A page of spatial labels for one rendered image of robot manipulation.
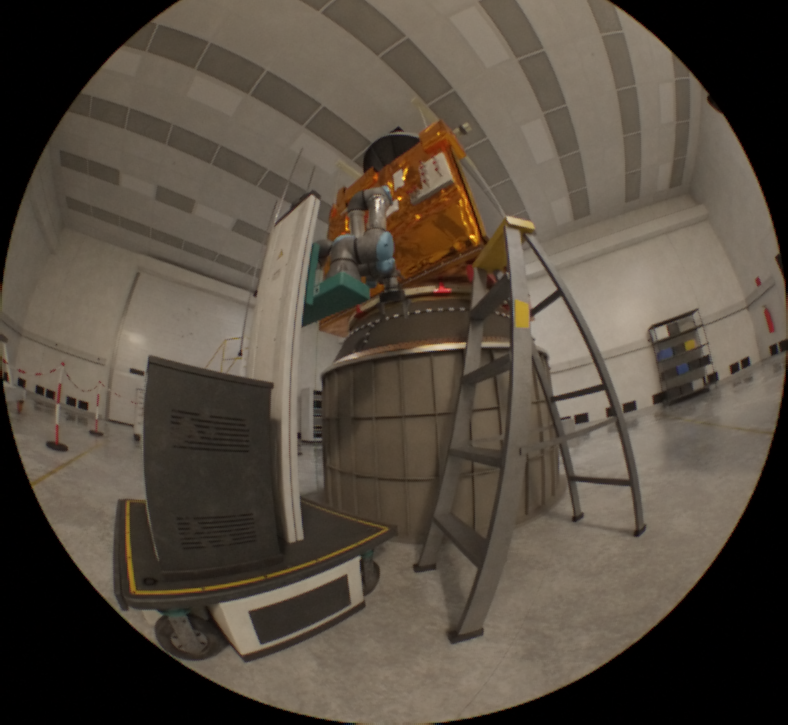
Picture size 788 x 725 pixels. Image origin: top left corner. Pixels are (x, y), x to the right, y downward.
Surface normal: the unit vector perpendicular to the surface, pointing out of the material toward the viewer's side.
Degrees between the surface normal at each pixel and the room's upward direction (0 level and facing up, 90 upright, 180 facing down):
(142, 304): 90
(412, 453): 90
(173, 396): 90
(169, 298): 90
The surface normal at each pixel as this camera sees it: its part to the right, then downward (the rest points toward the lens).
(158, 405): 0.82, -0.23
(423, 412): -0.25, -0.33
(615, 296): -0.65, -0.24
